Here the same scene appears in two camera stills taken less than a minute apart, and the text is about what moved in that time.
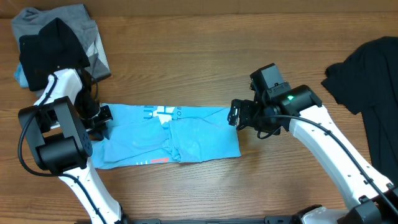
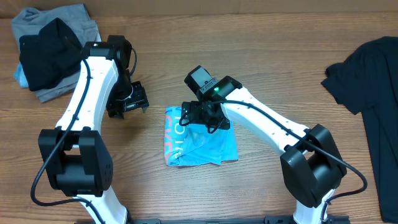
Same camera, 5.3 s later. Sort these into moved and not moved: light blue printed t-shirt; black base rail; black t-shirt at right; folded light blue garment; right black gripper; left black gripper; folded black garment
Moved: left black gripper; right black gripper; light blue printed t-shirt
Not moved: folded light blue garment; black t-shirt at right; folded black garment; black base rail
